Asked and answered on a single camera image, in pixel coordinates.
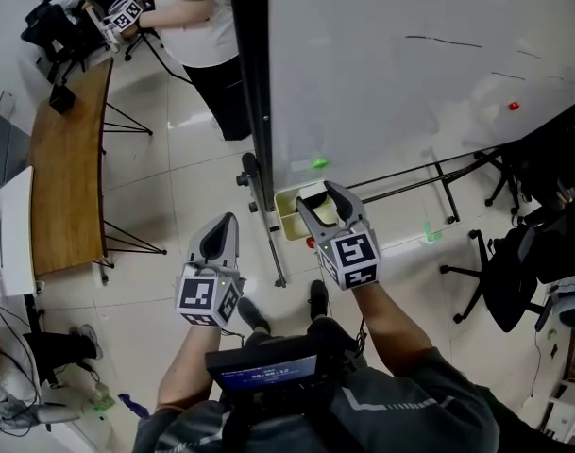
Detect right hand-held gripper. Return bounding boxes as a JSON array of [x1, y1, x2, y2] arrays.
[[295, 180, 381, 292]]

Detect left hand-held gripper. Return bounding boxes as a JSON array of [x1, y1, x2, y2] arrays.
[[174, 212, 247, 328]]

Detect cream plastic box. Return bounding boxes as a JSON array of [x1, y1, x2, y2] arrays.
[[273, 180, 345, 243]]

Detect person's right forearm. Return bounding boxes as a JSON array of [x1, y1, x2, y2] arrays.
[[355, 280, 433, 377]]

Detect person's left forearm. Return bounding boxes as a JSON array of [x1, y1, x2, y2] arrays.
[[155, 321, 225, 412]]

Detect large whiteboard on black stand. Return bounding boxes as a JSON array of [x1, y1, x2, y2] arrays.
[[228, 0, 575, 288]]

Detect person's black shoe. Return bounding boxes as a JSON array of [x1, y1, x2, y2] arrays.
[[237, 296, 272, 335], [309, 279, 330, 323]]

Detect green floor tape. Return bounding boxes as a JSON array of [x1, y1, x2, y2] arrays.
[[421, 219, 443, 243]]

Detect person's black trousers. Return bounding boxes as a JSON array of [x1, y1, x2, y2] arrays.
[[242, 316, 368, 372]]

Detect black chest-mounted screen device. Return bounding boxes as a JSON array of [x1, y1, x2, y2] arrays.
[[205, 344, 359, 414]]

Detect wooden table with black legs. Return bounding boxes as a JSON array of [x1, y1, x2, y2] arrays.
[[27, 57, 168, 285]]

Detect blue cloth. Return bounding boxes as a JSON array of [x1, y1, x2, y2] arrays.
[[118, 393, 151, 419]]

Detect green plastic object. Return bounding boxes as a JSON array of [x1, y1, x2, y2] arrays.
[[93, 389, 116, 412]]

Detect white desk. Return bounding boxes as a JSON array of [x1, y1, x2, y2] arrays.
[[0, 165, 36, 299]]

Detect person's grey shirt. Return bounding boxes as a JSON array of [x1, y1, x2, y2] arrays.
[[133, 346, 500, 453]]

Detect black office chair with jacket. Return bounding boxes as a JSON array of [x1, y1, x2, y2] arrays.
[[473, 106, 575, 216]]

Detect black pen holder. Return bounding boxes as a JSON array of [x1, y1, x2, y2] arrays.
[[48, 82, 76, 115]]

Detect grey refrigerator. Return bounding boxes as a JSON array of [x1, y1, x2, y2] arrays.
[[0, 104, 31, 197]]

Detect grey backpack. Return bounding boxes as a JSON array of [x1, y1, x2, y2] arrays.
[[549, 276, 575, 334]]

